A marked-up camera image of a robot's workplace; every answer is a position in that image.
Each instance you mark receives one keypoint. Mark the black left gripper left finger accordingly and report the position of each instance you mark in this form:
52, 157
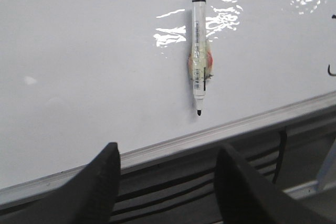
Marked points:
89, 197

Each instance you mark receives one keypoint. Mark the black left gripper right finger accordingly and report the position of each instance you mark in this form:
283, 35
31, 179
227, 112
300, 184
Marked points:
245, 196

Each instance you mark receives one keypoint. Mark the white whiteboard marker with magnet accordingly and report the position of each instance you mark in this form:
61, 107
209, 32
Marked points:
200, 60

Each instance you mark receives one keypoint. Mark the white whiteboard with metal frame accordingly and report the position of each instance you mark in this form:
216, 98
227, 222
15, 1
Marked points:
78, 74

